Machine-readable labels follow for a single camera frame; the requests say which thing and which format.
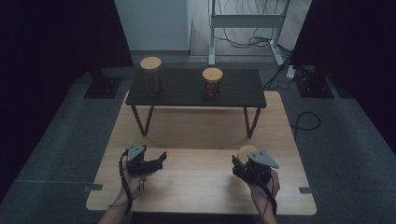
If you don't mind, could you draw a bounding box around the small glass jar wooden lid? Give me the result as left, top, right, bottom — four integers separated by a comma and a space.
202, 66, 224, 100

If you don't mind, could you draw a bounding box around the hand-held gripper black cable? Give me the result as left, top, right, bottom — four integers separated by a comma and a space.
255, 174, 278, 224
118, 148, 134, 216

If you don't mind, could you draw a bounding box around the black power strip cable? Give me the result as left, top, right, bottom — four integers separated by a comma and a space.
262, 59, 292, 91

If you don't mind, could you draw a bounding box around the black shelf with metal legs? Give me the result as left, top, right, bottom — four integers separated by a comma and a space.
124, 67, 268, 139

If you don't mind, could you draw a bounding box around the person's right hand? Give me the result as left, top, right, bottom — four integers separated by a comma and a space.
247, 169, 281, 203

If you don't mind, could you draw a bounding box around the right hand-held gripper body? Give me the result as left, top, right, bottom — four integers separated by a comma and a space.
232, 149, 280, 187

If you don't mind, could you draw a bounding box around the looped black floor cable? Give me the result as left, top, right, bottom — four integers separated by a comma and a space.
290, 111, 321, 141

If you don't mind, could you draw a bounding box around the person's left hand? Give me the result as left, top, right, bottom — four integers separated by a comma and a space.
122, 172, 154, 200

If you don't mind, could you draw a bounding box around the right hand-held gripper black cable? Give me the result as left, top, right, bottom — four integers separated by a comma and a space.
255, 174, 278, 224

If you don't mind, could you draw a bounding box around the tall glass jar wooden lid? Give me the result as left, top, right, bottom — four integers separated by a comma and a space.
139, 56, 166, 97

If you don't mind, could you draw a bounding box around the black stand base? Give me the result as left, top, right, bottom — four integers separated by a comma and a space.
293, 64, 335, 100
83, 66, 123, 100

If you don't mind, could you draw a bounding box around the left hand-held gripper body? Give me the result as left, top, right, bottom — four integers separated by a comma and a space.
125, 142, 158, 175

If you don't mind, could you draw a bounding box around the left hand-held gripper black cable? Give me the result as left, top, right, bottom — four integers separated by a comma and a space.
118, 148, 134, 216

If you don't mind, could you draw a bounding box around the white desk frame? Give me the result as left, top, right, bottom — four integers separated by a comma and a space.
207, 0, 292, 68

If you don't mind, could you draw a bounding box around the wide glass jar wooden lid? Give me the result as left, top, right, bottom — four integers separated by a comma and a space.
236, 144, 260, 161

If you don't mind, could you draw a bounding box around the black floor cable bundle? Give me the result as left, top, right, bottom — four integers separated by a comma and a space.
214, 0, 293, 50

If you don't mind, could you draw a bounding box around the white power strip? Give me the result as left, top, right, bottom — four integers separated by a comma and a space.
285, 64, 297, 79

